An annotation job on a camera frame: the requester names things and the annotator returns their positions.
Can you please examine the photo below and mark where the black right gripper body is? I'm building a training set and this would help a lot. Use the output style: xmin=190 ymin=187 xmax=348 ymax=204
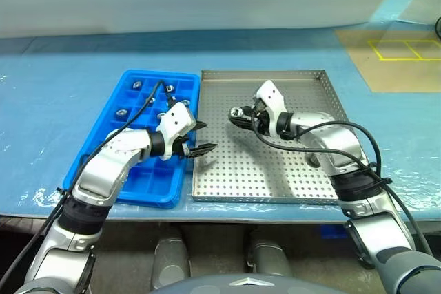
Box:
xmin=245 ymin=98 xmax=274 ymax=136

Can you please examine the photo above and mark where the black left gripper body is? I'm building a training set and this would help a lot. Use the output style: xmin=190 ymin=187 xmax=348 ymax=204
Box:
xmin=173 ymin=134 xmax=194 ymax=159

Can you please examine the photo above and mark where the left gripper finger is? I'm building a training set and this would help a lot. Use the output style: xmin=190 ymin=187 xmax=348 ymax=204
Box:
xmin=187 ymin=143 xmax=218 ymax=158
xmin=188 ymin=120 xmax=207 ymax=135

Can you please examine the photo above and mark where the blue compartment tray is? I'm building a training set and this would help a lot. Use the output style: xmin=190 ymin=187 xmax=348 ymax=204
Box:
xmin=63 ymin=69 xmax=201 ymax=209

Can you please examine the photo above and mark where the perforated metal tray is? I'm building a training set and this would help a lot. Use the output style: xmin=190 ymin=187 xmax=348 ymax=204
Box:
xmin=191 ymin=69 xmax=349 ymax=203

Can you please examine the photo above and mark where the grey rounded robot leg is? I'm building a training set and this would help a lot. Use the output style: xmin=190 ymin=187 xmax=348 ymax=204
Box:
xmin=245 ymin=228 xmax=294 ymax=277
xmin=151 ymin=227 xmax=191 ymax=290

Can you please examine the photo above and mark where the blue plastic crate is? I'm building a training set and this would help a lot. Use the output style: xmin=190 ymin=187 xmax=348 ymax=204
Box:
xmin=318 ymin=226 xmax=349 ymax=240

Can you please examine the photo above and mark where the dark grey robot torso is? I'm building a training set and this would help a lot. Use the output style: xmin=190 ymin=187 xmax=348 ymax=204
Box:
xmin=147 ymin=273 xmax=305 ymax=294

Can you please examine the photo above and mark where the brown cardboard mat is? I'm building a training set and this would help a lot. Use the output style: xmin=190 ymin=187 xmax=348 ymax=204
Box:
xmin=336 ymin=28 xmax=441 ymax=94

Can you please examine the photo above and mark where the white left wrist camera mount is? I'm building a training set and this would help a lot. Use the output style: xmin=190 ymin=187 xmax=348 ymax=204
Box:
xmin=157 ymin=102 xmax=197 ymax=162

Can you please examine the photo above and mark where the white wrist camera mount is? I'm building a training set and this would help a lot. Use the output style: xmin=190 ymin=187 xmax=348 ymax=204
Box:
xmin=157 ymin=102 xmax=197 ymax=162
xmin=254 ymin=79 xmax=287 ymax=136

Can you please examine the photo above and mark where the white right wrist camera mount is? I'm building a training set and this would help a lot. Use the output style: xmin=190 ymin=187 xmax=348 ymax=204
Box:
xmin=254 ymin=79 xmax=287 ymax=136

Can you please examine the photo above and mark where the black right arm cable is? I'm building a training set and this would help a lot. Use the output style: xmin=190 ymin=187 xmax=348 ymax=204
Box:
xmin=250 ymin=109 xmax=433 ymax=257

